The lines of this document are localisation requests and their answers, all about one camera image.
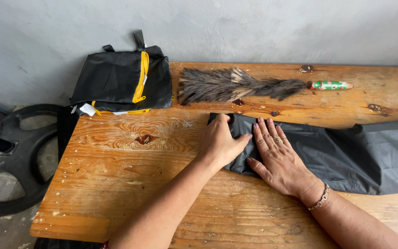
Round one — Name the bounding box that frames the black bag with yellow zipper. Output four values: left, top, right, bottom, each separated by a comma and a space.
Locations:
77, 30, 173, 116
70, 44, 168, 105

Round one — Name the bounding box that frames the white paper tag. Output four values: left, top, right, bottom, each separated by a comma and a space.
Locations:
79, 103, 97, 117

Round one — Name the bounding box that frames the dark grey fabric bag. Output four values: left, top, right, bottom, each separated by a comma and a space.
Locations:
208, 112, 398, 196

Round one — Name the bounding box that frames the person's right hand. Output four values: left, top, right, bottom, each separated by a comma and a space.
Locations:
246, 117, 324, 204

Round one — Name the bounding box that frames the feather duster with painted handle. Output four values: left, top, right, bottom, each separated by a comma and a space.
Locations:
177, 67, 354, 106

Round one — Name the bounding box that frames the gold chain bracelet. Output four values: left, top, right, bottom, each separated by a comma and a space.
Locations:
306, 183, 331, 211

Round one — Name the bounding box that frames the black weight plate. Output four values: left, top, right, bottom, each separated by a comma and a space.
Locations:
0, 104, 65, 218

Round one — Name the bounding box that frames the person's left hand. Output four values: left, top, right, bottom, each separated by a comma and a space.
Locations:
196, 113, 253, 170

